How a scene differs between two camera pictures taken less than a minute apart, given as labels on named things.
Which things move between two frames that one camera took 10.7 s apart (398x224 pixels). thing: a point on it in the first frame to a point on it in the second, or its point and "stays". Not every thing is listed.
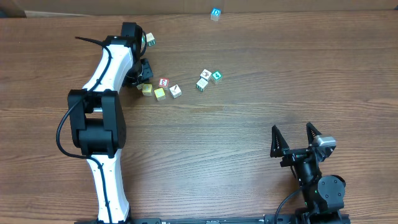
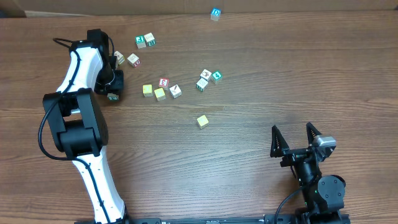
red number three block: (163, 82) stays
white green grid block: (201, 84) stays
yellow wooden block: (140, 86) to (202, 121)
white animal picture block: (206, 74) stays
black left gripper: (146, 76) to (116, 88)
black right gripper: (280, 149) stays
